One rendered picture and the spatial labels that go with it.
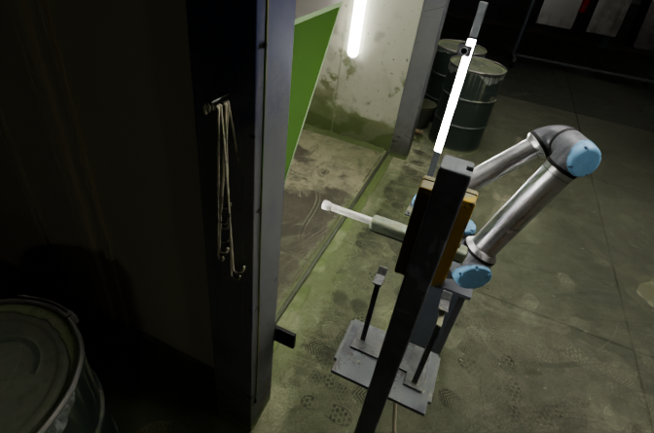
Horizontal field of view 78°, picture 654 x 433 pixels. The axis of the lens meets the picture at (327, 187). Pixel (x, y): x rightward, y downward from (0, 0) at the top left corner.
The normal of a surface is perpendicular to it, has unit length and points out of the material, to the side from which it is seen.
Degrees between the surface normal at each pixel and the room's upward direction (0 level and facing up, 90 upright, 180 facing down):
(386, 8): 90
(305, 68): 90
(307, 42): 90
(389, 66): 90
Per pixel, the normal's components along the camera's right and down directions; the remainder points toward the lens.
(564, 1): -0.37, 0.35
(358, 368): 0.11, -0.82
